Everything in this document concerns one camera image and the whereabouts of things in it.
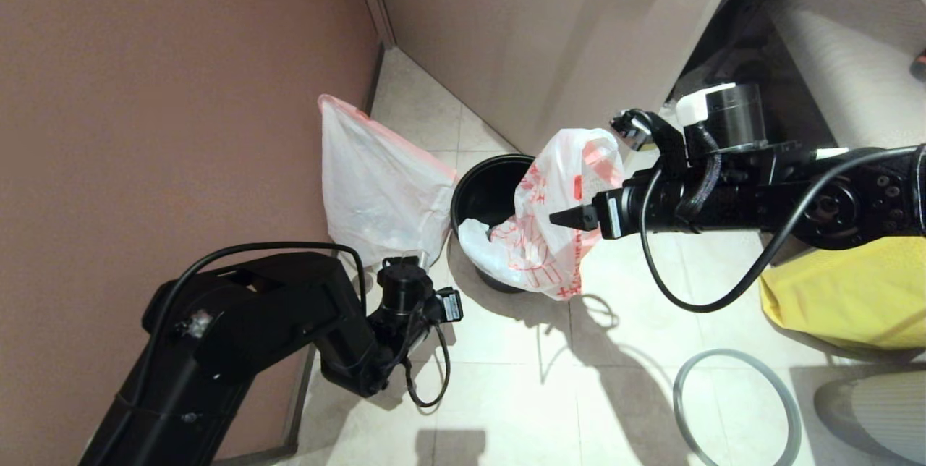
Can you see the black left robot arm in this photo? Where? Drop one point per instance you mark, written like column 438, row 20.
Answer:
column 239, row 328

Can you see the small round brown floor disc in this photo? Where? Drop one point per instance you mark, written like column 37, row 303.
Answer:
column 366, row 281

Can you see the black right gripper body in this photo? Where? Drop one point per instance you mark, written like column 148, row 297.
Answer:
column 626, row 214

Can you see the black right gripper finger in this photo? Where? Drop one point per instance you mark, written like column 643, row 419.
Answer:
column 579, row 221
column 589, row 207

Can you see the black round trash bin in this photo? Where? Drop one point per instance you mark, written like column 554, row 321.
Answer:
column 485, row 191

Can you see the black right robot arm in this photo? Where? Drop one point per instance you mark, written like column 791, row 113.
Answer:
column 796, row 191

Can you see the white garbage bag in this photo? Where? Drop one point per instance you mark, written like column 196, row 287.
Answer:
column 376, row 184

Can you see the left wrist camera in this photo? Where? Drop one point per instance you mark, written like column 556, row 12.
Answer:
column 451, row 305

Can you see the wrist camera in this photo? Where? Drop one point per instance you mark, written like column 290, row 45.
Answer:
column 451, row 305
column 631, row 129

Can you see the white red-printed plastic bag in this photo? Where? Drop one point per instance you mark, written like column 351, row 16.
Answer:
column 535, row 256

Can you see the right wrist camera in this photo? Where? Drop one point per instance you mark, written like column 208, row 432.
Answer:
column 631, row 129

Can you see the yellow fabric bag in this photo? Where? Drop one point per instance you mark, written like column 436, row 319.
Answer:
column 854, row 299

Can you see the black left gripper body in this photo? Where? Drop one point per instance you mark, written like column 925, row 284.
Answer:
column 423, row 320

